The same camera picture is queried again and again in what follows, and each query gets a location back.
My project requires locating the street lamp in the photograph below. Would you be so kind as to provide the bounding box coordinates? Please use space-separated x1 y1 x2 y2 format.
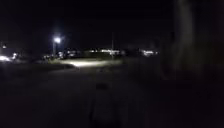
51 35 64 58

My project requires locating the row of lit buildings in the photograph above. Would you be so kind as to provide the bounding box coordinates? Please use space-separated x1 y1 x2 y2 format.
41 48 160 61

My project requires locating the tall pole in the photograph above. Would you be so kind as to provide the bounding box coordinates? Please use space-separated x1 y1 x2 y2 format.
110 31 115 60

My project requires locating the grey asphalt road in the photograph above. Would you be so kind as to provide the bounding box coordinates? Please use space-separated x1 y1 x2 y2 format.
0 58 224 128

